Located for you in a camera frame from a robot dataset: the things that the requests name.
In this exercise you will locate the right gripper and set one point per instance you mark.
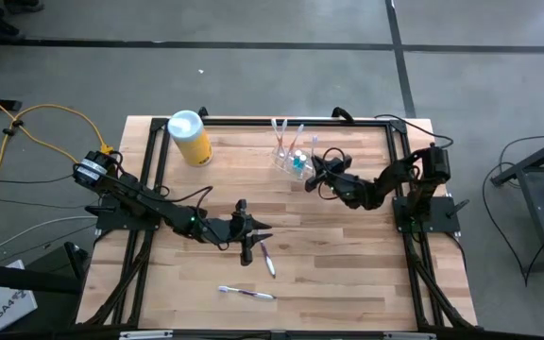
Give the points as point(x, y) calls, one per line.
point(340, 181)

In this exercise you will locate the purple white toothbrush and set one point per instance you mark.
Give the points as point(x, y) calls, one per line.
point(268, 262)
point(314, 141)

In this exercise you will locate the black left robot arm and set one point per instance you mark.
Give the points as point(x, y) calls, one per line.
point(149, 203)

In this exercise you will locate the yellow white wipes canister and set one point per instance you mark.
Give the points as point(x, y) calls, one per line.
point(192, 146)

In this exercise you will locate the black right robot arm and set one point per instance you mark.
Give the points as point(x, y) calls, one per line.
point(385, 184)

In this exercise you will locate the black side stand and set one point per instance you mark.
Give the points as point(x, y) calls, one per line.
point(26, 278)

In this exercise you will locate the blue toothbrush bottom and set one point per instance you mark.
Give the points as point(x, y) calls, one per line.
point(248, 293)

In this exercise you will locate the clear acrylic organizer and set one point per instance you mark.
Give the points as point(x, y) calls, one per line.
point(283, 163)

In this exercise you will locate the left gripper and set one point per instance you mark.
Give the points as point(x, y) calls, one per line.
point(225, 231)

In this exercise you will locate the black aluminium table frame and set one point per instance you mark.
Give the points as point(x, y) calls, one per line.
point(243, 122)

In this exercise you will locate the silver edge bracket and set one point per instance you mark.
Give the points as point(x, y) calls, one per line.
point(409, 336)
point(144, 335)

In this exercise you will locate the black desk frame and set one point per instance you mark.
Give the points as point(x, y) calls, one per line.
point(534, 208)

